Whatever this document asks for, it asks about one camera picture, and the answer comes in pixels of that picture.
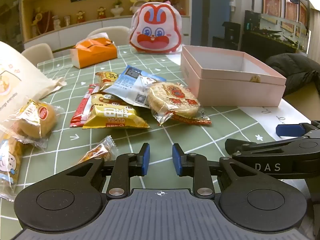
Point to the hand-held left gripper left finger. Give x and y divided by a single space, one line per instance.
145 159

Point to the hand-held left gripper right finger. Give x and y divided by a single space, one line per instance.
176 160

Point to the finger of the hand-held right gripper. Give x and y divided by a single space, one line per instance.
287 130
250 148

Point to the large yellow snack packet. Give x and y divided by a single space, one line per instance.
112 115

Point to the pink cardboard box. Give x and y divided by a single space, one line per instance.
225 91

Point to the blue white snack packet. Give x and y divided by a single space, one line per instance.
127 82

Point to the yellow bun packet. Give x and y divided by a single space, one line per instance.
37 120

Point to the green checked tablecloth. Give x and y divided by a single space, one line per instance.
175 135

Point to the white patterned cloth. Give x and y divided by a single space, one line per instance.
262 115

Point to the small orange wrapped candy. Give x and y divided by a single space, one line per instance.
98 152

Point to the dark padded jacket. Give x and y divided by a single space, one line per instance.
292 70

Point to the round rice cracker packet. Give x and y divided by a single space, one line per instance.
170 100

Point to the long red snack packet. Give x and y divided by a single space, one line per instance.
81 110

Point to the small yellow bear packet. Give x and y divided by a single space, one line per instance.
107 77

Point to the glass fish tank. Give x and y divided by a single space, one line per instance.
275 27

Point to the black stand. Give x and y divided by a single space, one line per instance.
230 35

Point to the orange tissue box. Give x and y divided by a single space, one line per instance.
96 53

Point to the rabbit face bag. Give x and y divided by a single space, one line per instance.
155 30

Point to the beige chair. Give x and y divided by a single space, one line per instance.
37 52
110 32

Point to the cartoon face bread packet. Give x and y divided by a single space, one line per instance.
8 165

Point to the cream printed tote bag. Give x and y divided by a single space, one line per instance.
17 80

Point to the white vase with plant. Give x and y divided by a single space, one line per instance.
116 8

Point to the yellow eared plush headband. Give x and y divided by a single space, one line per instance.
137 5

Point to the small pale figurine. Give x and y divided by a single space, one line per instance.
66 20

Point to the small white figurine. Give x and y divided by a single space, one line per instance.
56 22

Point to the large gold red figurine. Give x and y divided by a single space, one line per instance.
40 20

